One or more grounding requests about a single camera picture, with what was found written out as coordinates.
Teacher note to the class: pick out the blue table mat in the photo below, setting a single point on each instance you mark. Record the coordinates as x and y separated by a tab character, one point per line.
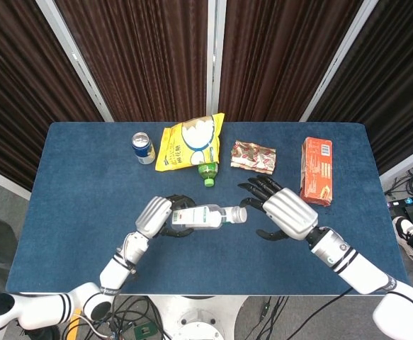
85	184

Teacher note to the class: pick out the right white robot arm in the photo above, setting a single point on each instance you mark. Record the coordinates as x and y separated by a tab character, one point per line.
362	269

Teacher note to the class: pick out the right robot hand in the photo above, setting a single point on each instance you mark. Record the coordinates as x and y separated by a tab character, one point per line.
291	212

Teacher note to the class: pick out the orange carton box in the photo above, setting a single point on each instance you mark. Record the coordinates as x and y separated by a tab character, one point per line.
317	173

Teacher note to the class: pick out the white black sneaker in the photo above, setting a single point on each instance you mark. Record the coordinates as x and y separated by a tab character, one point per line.
406	235

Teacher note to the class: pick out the yellow snack bag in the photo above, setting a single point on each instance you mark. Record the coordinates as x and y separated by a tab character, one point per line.
188	141

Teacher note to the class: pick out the red patterned snack wrapper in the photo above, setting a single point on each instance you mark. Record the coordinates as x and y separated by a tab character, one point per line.
254	157

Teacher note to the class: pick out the green circuit board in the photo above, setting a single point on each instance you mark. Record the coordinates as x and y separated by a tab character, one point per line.
144	331

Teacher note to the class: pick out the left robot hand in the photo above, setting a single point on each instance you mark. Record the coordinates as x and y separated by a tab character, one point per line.
153	216

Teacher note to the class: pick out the brown pleated curtain panel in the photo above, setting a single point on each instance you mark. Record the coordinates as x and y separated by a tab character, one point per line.
280	60
11	88
139	60
397	88

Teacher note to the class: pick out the blue drink can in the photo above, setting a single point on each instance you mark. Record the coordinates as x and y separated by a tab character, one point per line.
144	150

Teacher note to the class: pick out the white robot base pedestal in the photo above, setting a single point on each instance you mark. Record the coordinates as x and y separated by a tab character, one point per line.
197	318

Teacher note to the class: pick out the black shoe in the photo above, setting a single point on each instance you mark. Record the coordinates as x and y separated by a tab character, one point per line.
39	333

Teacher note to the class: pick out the white partition base rail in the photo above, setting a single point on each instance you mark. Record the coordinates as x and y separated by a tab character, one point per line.
0	180
408	163

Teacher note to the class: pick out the white partition frame post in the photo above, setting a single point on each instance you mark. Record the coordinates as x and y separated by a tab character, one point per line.
216	53
337	67
77	60

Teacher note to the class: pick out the yellow floor tape strip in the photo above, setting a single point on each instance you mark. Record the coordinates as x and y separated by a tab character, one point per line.
75	318

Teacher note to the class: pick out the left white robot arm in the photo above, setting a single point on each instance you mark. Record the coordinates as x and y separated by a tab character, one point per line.
115	271

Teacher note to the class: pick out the green plastic bottle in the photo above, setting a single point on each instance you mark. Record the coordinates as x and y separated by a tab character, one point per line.
208	171

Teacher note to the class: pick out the transparent plastic bottle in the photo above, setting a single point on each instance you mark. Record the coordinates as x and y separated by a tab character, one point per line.
206	216

